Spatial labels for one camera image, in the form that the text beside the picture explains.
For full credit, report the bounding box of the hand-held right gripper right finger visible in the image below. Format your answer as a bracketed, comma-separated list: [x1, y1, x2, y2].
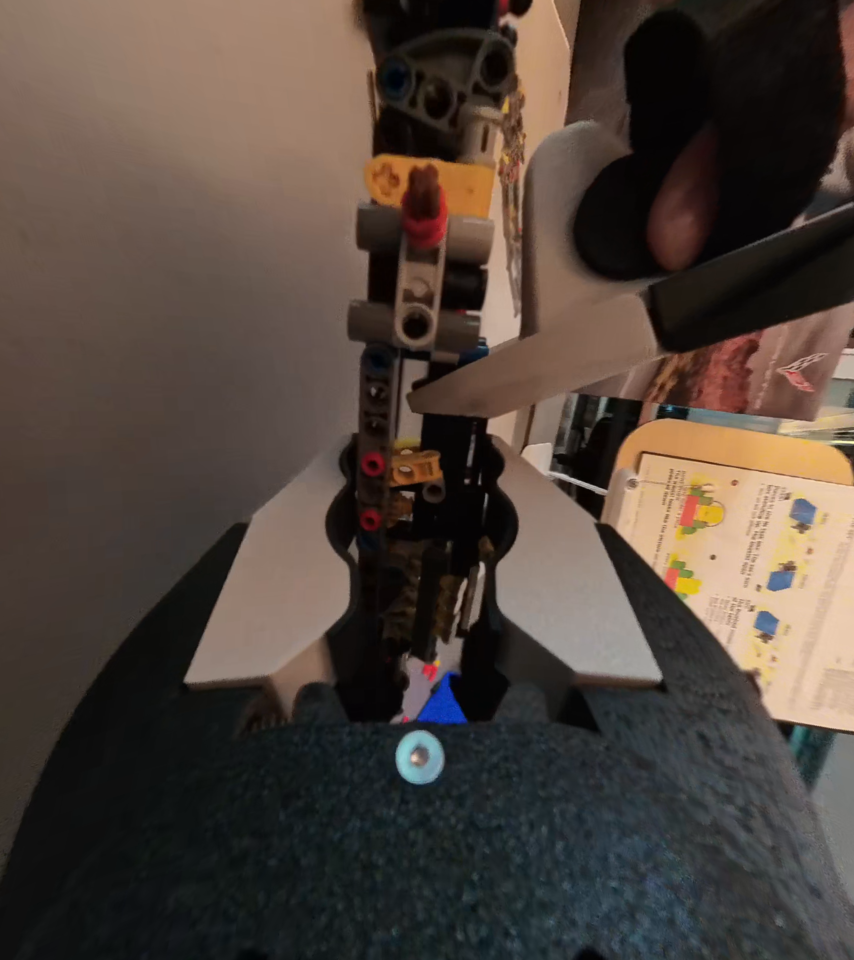
[485, 435, 666, 714]

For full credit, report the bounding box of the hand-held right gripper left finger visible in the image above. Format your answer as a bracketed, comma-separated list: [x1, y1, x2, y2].
[183, 435, 358, 689]

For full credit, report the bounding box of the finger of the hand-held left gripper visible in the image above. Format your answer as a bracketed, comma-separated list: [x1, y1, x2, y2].
[404, 294, 662, 419]

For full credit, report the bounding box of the lego car chassis assembly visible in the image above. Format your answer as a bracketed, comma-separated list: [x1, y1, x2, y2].
[344, 0, 531, 700]

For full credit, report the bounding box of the lego set box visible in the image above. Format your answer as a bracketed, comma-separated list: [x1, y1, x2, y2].
[620, 303, 854, 423]

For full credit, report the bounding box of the open lego instruction booklet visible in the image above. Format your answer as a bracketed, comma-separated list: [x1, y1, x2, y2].
[472, 0, 576, 453]

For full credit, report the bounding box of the person's left hand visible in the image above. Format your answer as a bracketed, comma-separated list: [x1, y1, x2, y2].
[648, 0, 854, 273]

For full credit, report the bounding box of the printed instruction sheet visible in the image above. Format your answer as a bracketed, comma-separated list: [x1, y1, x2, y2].
[610, 450, 854, 742]

